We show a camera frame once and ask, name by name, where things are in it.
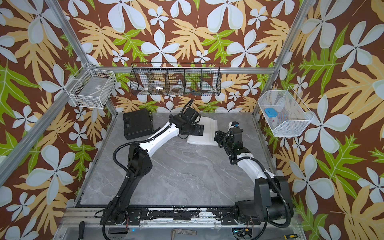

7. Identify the white photo album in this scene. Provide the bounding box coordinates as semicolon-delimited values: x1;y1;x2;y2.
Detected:
187;117;218;146

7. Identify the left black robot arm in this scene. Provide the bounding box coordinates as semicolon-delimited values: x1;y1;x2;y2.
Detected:
100;100;204;226

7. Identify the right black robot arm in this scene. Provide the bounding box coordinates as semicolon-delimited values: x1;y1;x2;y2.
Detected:
214;127;294;229

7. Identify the blue object in basket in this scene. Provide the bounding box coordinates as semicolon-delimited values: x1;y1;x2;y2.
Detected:
265;108;278;118

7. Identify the black plastic case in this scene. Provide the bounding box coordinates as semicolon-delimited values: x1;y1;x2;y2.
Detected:
123;109;153;140

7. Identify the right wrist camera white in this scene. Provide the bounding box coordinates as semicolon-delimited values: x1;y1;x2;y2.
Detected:
229;121;239;130

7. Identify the black wire basket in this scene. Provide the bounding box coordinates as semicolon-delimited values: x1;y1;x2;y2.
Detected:
128;62;222;96

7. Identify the white wire basket right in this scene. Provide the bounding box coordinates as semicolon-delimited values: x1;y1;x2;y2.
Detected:
258;88;315;138

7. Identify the white wire basket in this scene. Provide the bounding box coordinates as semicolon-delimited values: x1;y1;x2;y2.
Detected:
258;88;315;138
66;64;117;109

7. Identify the aluminium frame back bar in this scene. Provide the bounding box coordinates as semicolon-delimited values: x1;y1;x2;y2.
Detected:
93;66;276;75

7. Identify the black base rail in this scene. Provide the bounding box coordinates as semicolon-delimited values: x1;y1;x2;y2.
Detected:
95;205;261;226

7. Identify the white wire basket left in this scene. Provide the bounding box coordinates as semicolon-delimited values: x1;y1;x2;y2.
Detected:
66;64;117;109

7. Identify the yellow handled screwdriver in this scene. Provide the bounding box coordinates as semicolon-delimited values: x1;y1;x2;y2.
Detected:
283;234;299;240

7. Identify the aluminium frame post left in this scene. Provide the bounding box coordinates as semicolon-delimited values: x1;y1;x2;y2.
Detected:
0;0;118;187

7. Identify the aluminium frame post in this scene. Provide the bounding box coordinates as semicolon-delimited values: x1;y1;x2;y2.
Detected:
256;0;316;96
0;0;118;187

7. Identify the aluminium frame post right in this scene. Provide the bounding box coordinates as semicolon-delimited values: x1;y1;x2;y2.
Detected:
256;0;316;96

